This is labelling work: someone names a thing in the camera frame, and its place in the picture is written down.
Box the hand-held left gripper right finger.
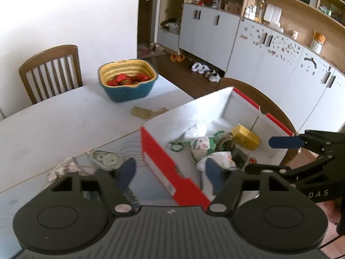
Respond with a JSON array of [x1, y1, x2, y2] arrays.
[[205, 158, 295, 215]]

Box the wooden slat-back chair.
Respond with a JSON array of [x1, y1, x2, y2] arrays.
[[19, 44, 83, 105]]

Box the white printed plastic bag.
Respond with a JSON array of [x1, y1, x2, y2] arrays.
[[196, 151, 239, 171]]

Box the clear plastic tape package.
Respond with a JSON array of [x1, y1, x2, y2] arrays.
[[89, 149, 124, 171]]

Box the orange topped jar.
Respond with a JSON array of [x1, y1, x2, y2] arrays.
[[310, 31, 326, 55]]

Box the green white packet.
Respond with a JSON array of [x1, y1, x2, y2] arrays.
[[191, 131, 234, 160]]

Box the yellow box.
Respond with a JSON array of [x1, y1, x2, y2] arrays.
[[232, 124, 260, 151]]

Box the white cabinet row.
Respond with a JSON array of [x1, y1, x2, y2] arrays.
[[157, 3, 345, 141]]

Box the brown cardboard piece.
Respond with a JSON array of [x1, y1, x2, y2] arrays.
[[131, 106, 169, 119]]

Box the pair of white slippers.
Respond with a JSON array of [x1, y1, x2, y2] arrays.
[[191, 63, 210, 74]]

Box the red and white cardboard box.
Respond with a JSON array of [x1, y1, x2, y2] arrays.
[[140, 86, 295, 208]]

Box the white storage containers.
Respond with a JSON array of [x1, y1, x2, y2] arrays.
[[265, 4, 282, 24]]

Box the tall glass jar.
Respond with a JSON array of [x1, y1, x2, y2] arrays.
[[257, 0, 268, 22]]

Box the dark crumpled packet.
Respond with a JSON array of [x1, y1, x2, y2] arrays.
[[232, 147, 251, 169]]

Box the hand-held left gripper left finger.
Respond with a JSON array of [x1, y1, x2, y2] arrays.
[[51, 157, 137, 215]]

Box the white crumpled tissue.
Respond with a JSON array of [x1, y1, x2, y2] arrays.
[[184, 121, 209, 139]]

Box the red strawberries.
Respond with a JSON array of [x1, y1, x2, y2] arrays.
[[106, 73, 151, 87]]

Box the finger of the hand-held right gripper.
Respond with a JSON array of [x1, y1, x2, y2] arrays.
[[244, 155, 336, 180], [269, 129, 345, 155]]

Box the green handled scissors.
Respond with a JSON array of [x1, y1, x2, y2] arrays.
[[169, 137, 190, 152]]

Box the wooden shelf unit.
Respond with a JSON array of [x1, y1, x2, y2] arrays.
[[185, 0, 345, 74]]

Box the red doormat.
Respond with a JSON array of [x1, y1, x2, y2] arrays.
[[137, 47, 159, 58]]

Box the wooden curved-back chair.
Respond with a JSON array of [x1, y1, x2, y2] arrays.
[[220, 78, 306, 168]]

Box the blue basket with yellow strainer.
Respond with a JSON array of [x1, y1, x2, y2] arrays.
[[97, 59, 158, 103]]

